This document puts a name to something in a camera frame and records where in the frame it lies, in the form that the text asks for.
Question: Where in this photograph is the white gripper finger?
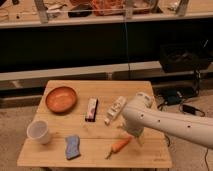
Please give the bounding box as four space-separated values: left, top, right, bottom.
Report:
136 135 143 147

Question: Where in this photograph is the orange carrot-shaped pepper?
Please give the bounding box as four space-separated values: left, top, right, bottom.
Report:
106 136 132 159

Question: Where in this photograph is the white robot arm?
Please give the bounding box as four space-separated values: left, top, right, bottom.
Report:
122 92 213 149

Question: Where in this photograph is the white lotion bottle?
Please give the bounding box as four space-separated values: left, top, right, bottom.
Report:
104 96 127 125

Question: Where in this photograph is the dark rectangular snack box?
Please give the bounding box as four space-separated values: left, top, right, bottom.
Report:
85 98 98 122

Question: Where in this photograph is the blue sponge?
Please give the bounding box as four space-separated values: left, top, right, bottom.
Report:
65 135 80 160

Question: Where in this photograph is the orange wooden bowl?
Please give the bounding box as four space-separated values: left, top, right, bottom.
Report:
45 86 77 113

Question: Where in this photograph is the white plastic cup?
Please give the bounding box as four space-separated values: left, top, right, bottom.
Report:
27 120 51 144

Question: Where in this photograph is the orange item on shelf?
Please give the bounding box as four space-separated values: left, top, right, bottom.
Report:
91 0 124 16

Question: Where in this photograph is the black item on shelf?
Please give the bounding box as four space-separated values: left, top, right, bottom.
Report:
68 4 92 18

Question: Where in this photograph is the black power adapter with cable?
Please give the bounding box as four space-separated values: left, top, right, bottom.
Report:
182 105 205 117

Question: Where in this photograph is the black vertical hanging cable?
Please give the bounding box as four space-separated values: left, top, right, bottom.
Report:
123 18 132 81

